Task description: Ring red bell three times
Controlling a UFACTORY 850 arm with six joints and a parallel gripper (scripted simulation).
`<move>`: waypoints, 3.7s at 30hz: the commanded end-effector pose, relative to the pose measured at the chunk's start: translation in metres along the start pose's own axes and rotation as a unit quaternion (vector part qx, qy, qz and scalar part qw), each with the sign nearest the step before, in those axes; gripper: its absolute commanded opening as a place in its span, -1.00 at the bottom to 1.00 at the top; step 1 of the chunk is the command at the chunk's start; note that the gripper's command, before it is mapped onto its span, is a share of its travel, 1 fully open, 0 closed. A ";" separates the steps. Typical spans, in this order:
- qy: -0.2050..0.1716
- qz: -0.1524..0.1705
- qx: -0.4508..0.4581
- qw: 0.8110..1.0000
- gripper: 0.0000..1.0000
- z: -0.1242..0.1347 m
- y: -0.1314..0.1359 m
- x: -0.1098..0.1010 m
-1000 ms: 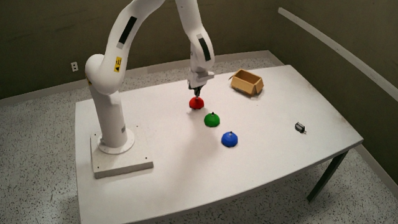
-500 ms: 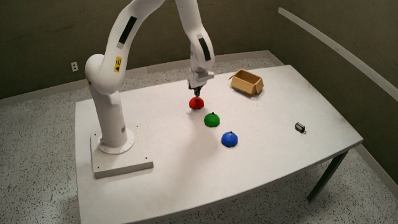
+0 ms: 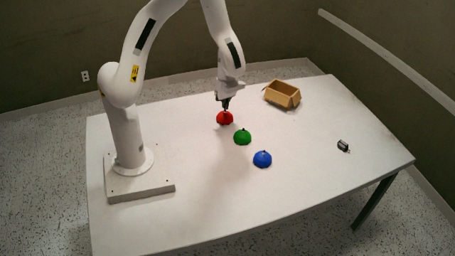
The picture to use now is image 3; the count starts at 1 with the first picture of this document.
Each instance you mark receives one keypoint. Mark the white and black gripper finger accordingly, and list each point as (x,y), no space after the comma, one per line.
(228,100)
(224,104)

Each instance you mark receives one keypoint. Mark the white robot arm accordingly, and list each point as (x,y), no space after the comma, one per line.
(122,88)

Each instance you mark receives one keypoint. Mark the blue bell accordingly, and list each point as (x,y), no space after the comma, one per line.
(262,159)

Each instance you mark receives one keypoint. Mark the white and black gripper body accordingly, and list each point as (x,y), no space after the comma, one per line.
(219,89)

